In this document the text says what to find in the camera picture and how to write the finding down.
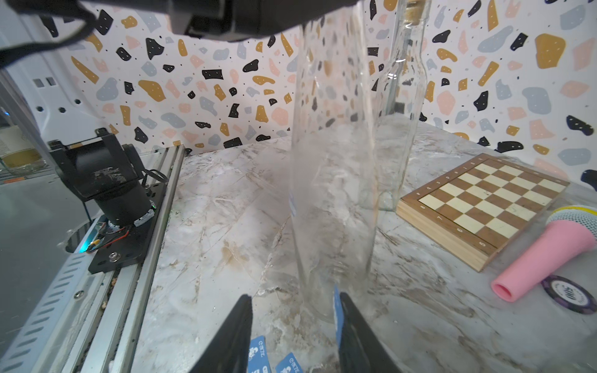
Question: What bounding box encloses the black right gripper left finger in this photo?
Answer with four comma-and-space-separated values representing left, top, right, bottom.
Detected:
189, 295, 253, 373

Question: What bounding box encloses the glass bottle blue label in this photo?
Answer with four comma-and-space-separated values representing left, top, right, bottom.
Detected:
359, 1, 431, 211
289, 1, 379, 321

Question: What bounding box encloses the purple poker chip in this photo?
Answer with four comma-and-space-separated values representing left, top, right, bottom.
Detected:
541, 275, 596, 315

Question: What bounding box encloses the wooden chessboard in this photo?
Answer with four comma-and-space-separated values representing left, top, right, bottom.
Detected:
396, 154, 570, 272

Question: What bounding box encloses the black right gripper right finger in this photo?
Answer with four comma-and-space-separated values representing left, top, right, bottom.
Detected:
338, 292, 401, 373

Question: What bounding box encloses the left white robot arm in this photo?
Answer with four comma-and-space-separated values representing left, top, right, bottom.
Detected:
1, 1, 357, 155

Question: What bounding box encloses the glass bottle blue label back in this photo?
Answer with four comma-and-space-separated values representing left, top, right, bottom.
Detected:
359, 1, 431, 211

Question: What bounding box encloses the pink toy microphone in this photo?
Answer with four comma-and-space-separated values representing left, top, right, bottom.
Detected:
491, 205, 596, 302

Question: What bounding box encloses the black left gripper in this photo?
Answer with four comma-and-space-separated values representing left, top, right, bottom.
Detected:
1, 0, 358, 68

